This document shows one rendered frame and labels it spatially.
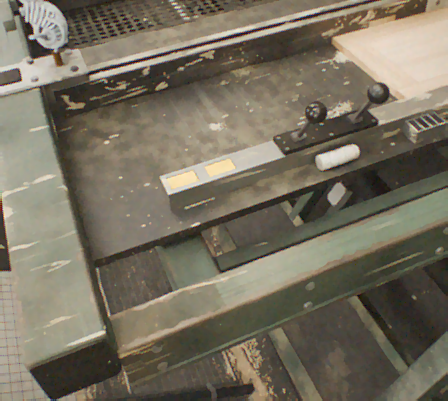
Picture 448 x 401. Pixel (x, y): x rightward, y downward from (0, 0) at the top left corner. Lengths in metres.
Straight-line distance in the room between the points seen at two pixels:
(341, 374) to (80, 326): 2.29
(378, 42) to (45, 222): 0.89
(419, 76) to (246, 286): 0.68
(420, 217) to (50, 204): 0.56
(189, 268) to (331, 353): 2.09
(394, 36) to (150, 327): 0.94
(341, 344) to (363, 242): 2.07
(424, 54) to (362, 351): 1.78
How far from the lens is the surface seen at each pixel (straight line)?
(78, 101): 1.13
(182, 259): 0.85
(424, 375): 1.59
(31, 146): 0.92
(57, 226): 0.76
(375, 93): 0.88
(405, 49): 1.29
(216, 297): 0.70
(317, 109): 0.82
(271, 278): 0.71
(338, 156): 0.93
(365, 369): 2.73
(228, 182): 0.88
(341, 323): 2.80
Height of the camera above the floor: 2.11
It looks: 36 degrees down
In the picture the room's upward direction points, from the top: 81 degrees counter-clockwise
